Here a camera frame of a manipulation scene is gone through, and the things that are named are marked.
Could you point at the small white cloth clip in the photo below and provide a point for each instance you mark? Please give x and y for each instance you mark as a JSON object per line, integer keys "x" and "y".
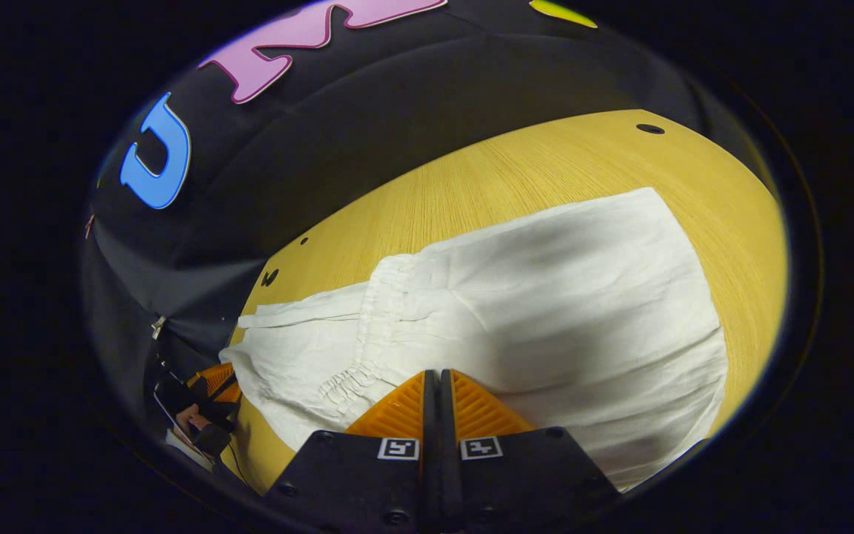
{"x": 158, "y": 327}

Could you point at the white jeans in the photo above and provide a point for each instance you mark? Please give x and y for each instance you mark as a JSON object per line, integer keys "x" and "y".
{"x": 545, "y": 311}

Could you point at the black backdrop cloth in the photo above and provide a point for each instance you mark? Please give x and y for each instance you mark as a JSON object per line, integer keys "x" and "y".
{"x": 308, "y": 163}

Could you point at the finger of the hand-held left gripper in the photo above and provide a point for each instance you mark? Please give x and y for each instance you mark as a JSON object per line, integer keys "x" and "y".
{"x": 211, "y": 377}
{"x": 230, "y": 393}

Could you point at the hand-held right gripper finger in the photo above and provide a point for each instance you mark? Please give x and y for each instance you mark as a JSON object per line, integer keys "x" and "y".
{"x": 450, "y": 475}
{"x": 432, "y": 460}

